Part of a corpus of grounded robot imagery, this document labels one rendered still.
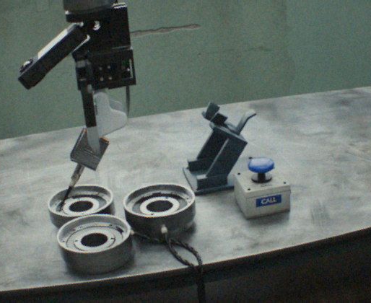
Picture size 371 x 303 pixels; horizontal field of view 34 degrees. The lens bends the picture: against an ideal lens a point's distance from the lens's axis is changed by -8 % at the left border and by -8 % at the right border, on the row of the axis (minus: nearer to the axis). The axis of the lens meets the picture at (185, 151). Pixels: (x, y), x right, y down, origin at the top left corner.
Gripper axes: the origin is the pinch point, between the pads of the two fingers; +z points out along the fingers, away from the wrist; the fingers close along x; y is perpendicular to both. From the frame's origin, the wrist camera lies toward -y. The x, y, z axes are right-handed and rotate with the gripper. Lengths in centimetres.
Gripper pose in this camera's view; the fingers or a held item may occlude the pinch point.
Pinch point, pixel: (92, 142)
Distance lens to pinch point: 93.4
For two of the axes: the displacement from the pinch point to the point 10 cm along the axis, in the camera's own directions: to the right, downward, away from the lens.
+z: 0.9, 9.1, 3.9
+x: -2.0, -3.7, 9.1
